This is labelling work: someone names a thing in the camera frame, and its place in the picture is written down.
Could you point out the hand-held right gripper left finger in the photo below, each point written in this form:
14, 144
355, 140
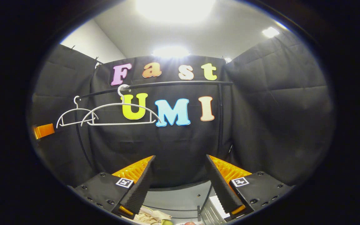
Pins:
139, 187

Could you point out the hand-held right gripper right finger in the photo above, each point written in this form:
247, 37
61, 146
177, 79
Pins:
217, 184

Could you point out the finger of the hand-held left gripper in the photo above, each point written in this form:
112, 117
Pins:
44, 130

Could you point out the cream long-sleeved shirt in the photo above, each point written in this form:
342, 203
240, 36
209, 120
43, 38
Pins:
152, 216

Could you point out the white clothes hanger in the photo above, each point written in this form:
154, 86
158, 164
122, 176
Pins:
117, 105

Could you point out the empty white hanger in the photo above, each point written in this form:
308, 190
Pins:
70, 112

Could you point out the black clothes rack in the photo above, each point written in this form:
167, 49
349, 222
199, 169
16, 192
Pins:
180, 83

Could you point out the black backdrop cloth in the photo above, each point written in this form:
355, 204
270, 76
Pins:
277, 118

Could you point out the ceiling light panel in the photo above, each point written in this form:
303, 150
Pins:
270, 31
170, 51

